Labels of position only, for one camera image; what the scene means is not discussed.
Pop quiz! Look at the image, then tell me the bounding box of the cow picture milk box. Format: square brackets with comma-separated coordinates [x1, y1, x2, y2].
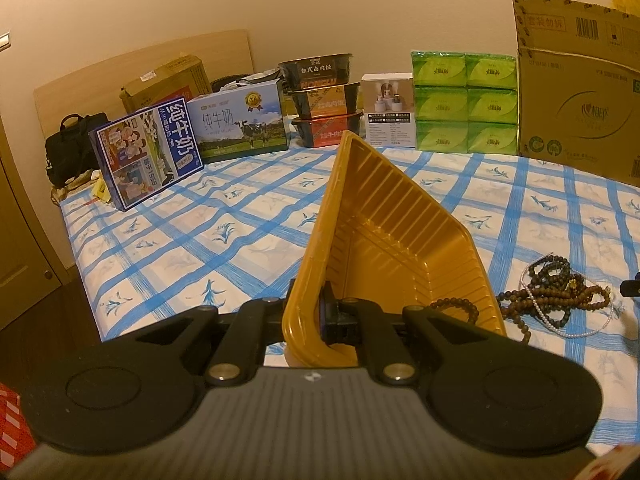
[192, 79, 290, 165]

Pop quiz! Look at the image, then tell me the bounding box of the blue cartoon milk box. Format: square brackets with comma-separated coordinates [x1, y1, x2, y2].
[88, 96, 205, 212]

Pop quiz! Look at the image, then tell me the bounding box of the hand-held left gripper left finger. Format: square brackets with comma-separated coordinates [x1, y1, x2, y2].
[129, 297, 294, 387]

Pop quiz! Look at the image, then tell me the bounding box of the brown wooden bead necklace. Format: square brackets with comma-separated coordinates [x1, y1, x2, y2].
[430, 255, 614, 344]

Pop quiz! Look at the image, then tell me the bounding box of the large brown cardboard box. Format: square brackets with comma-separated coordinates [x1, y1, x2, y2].
[511, 0, 640, 189]

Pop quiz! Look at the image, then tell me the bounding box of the wooden cabinet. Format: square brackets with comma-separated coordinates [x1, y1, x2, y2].
[0, 120, 66, 334]

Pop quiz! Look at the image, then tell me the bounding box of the blue checked bed sheet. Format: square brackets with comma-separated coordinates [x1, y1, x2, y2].
[59, 145, 640, 461]

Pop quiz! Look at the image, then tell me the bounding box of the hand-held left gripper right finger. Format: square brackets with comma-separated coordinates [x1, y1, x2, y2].
[320, 282, 508, 387]

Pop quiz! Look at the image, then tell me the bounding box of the small yellow packet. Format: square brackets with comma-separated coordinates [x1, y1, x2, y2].
[92, 175, 114, 204]

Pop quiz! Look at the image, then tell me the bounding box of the white product box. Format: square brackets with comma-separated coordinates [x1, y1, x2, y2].
[361, 72, 417, 150]

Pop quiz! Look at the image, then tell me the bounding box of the dark plastic bag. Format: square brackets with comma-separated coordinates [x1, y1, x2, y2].
[211, 66, 284, 95]

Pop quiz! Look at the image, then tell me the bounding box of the white pearl necklace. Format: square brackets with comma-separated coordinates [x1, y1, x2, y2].
[520, 262, 617, 339]

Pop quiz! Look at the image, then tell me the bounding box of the wooden headboard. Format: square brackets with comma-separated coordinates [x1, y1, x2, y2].
[32, 29, 255, 136]

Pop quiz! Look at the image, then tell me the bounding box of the black bag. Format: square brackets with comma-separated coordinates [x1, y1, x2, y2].
[44, 112, 111, 190]

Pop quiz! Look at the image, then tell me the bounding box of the black instant meal bowl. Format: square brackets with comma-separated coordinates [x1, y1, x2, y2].
[278, 52, 354, 94]

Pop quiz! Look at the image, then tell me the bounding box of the small brown cardboard box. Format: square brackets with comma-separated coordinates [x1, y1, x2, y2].
[119, 55, 213, 116]

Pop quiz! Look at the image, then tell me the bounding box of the orange label instant meal bowl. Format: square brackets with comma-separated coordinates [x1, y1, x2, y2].
[290, 85, 362, 121]

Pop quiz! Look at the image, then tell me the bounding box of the orange plastic tray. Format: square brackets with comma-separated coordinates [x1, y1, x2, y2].
[281, 130, 507, 369]

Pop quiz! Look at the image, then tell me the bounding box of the red label instant meal bowl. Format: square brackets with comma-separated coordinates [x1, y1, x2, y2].
[291, 112, 364, 149]

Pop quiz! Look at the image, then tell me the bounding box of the stack of green tissue packs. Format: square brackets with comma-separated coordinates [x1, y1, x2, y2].
[410, 50, 520, 155]

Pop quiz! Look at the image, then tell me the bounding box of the red checked bag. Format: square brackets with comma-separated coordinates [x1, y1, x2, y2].
[0, 382, 37, 469]

